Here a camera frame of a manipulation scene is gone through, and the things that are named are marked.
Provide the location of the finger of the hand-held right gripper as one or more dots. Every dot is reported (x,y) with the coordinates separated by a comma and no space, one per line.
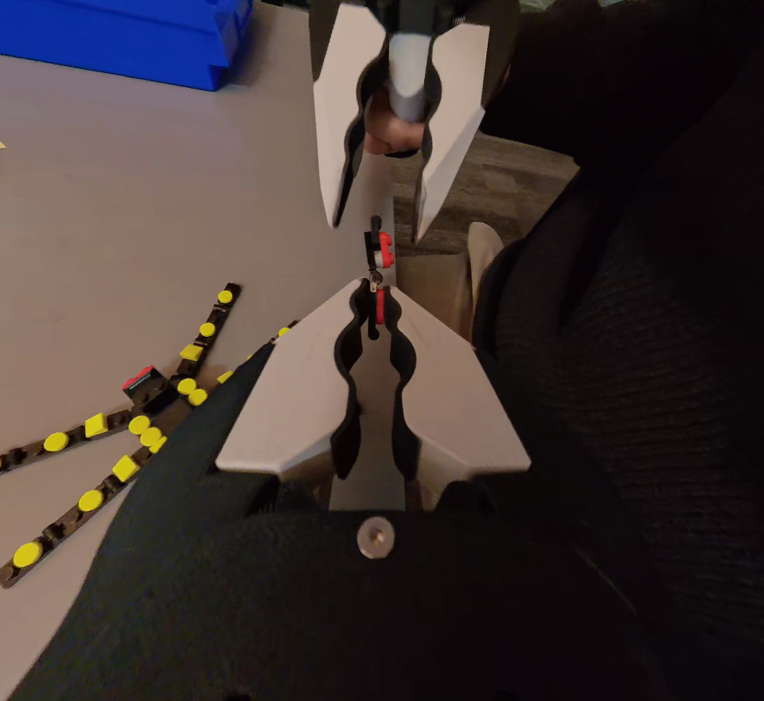
(459,116)
(337,104)

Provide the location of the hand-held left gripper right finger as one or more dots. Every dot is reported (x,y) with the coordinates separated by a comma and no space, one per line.
(459,408)

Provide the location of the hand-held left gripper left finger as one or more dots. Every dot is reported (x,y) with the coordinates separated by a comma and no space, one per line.
(286,402)

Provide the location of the black red lego leg assembly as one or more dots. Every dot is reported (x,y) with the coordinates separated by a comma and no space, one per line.
(385,247)

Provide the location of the person's right forearm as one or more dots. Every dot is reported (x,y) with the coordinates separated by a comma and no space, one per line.
(597,56)

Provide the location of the black yellow lego spider model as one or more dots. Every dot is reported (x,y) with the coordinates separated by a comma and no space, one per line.
(57,441)

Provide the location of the person's right hand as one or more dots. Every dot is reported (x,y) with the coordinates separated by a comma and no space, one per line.
(391,137)

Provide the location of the blue plastic storage bin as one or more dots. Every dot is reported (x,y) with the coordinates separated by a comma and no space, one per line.
(119,8)

